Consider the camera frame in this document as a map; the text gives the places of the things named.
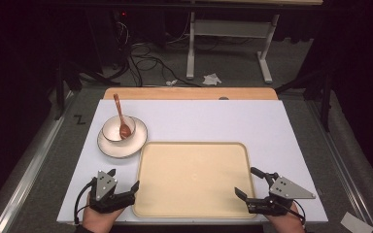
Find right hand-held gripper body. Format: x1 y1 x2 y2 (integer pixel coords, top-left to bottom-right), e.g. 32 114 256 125
244 175 317 217

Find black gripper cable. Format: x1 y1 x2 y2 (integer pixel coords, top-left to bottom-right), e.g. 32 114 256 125
73 179 97 226
284 199 307 225

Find metal floor rail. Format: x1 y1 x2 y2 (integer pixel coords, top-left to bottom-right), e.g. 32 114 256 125
306 99 373 233
0 90 76 233

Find black metal stand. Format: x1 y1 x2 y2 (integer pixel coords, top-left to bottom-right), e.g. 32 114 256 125
274 69 335 133
53 59 121 121

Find person's right hand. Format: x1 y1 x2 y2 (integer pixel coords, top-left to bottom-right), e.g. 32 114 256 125
264 201 306 233

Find white bowl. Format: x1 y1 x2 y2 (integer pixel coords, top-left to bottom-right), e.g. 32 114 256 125
101 115 137 144

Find beige plastic tray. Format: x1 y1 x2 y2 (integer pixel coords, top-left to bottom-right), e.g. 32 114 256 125
131 141 257 219

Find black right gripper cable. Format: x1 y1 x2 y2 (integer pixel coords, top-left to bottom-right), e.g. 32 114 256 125
284 199 307 225

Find brown wooden spoon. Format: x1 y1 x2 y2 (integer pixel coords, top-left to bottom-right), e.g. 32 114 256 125
113 93 133 141

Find white desk frame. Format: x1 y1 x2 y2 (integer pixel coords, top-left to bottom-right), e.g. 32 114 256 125
186 0 324 84

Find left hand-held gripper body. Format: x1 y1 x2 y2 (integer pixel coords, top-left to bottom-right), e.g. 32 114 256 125
88 169 136 215

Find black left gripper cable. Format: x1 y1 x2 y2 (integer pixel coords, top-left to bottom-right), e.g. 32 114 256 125
73 179 97 226

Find white plate with dark rim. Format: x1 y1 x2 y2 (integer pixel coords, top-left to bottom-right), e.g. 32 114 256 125
96 116 149 159

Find flat white paper sheet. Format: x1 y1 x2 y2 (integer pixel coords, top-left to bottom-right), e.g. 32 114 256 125
339 211 366 233

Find large crumpled white paper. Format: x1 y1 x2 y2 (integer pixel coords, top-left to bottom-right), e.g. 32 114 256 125
202 73 222 86

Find black floor cables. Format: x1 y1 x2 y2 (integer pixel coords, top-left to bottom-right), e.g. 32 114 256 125
113 18 203 88

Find white table board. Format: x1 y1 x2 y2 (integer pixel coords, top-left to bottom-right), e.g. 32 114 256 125
56 98 329 225

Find person's left hand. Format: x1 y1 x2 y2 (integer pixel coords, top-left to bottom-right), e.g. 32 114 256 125
82 193 126 233

